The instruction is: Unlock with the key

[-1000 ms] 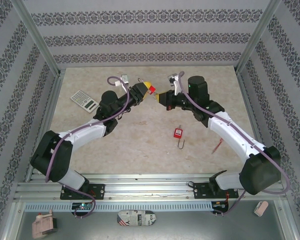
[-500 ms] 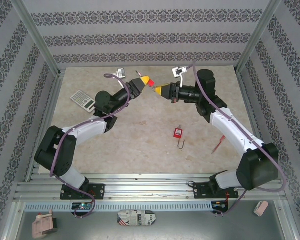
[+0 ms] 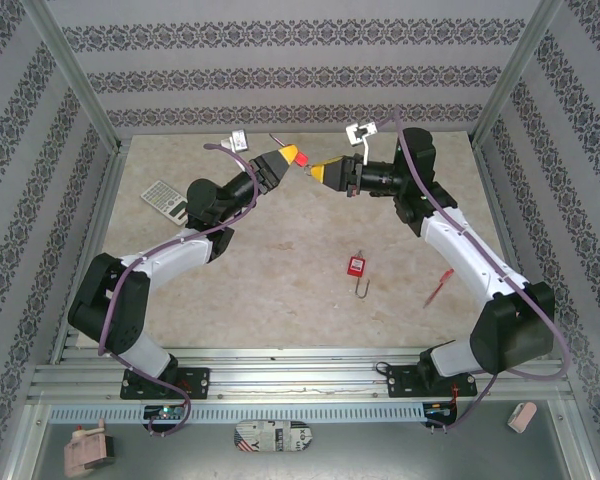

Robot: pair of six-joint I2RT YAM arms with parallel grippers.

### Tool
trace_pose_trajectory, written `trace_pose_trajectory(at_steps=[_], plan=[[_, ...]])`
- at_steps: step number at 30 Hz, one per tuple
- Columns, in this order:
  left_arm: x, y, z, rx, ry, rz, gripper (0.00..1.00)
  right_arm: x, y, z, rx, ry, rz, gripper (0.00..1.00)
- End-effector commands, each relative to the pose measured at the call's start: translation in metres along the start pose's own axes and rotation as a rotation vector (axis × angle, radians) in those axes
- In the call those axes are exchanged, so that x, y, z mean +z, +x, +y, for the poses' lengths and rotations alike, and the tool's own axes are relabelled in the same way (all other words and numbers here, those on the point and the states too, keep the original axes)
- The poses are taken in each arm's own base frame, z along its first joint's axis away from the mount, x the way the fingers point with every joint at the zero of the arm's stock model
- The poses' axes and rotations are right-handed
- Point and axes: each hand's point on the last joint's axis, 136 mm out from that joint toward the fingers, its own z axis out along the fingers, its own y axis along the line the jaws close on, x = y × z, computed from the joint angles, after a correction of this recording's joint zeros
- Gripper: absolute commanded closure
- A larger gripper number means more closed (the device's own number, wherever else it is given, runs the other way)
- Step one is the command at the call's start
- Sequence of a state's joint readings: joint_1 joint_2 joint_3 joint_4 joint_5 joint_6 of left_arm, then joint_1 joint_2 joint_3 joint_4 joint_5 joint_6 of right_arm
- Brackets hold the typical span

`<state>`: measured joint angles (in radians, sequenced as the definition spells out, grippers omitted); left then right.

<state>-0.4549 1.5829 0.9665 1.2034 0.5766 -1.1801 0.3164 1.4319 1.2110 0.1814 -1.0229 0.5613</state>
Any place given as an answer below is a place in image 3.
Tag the red safety padlock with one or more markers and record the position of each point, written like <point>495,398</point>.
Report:
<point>300,159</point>
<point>356,266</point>

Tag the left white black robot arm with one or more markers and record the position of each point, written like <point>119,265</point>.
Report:
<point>175,252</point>

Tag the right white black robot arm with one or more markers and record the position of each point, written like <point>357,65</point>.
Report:
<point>465,250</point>

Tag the white scientific calculator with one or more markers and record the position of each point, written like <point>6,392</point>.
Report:
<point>160,196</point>

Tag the red pen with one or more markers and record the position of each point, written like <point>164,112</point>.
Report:
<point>437,289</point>

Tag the small circuit board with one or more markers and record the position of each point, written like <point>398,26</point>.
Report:
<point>440,410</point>
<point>166,412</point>

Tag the newspaper print oval case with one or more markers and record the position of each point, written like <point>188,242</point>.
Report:
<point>272,436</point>

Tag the small pink case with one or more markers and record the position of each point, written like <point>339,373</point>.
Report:
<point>522,417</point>

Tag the pink plastic toy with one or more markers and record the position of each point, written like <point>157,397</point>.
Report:
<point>82,450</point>

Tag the aluminium side rail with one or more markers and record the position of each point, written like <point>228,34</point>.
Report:
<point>107,190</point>
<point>509,250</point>

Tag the aluminium frame post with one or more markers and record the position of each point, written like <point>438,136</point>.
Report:
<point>72,70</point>
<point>515,70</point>

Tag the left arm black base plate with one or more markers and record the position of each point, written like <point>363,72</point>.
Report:
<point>197,382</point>

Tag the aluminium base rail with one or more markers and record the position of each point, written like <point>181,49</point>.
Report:
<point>300,380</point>

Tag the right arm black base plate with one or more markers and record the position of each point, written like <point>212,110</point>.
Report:
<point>402,380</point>

